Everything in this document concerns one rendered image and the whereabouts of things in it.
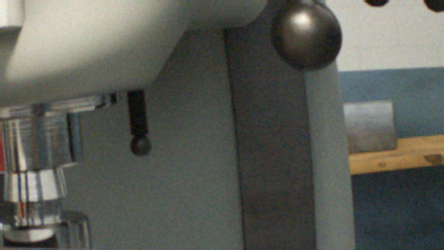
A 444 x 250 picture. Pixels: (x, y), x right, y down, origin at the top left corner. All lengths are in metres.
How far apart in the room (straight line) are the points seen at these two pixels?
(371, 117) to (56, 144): 3.74
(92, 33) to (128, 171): 0.47
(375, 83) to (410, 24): 0.36
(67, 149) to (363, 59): 4.27
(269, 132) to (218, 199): 0.07
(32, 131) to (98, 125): 0.40
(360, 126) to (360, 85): 0.54
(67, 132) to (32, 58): 0.08
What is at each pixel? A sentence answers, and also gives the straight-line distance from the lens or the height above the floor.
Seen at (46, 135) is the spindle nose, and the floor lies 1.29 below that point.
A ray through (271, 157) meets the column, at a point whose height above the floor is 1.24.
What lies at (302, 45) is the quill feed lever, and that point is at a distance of 0.40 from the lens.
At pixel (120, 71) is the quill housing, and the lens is 0.42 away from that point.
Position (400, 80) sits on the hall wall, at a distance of 4.73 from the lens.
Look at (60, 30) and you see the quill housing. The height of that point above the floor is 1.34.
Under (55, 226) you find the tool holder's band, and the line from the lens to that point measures 0.47.
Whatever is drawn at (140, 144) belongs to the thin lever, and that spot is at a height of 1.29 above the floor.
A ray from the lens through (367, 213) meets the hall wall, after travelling 4.76.
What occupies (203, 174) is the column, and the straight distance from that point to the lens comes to 0.85.
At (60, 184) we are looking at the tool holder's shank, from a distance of 0.48.
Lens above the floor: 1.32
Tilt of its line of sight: 5 degrees down
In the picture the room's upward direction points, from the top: 5 degrees counter-clockwise
